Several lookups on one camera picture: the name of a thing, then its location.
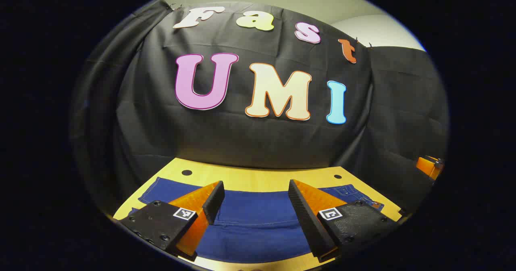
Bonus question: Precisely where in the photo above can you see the black backdrop cloth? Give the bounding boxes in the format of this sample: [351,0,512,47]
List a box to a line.
[71,0,449,215]

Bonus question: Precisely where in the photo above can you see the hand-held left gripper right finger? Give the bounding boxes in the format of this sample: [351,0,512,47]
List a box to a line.
[288,179,404,263]

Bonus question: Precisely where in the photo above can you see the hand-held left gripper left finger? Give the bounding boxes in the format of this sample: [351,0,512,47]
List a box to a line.
[118,180,225,262]

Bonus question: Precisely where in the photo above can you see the blue jeans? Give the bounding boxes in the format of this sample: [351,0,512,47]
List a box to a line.
[129,177,384,263]

